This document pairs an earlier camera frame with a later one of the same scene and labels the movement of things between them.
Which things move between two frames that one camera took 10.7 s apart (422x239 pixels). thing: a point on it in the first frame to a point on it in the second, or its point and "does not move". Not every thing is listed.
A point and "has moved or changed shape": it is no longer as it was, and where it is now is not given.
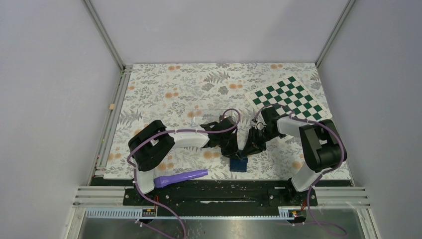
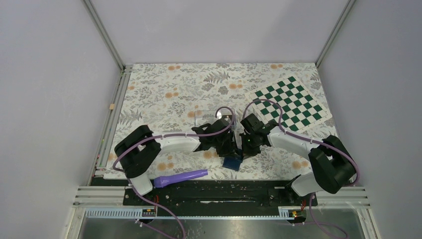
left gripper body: x=228 y=144 does not move
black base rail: x=219 y=193 does not move
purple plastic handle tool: x=160 y=181 does not move
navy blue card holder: x=238 y=165 has moved or changed shape
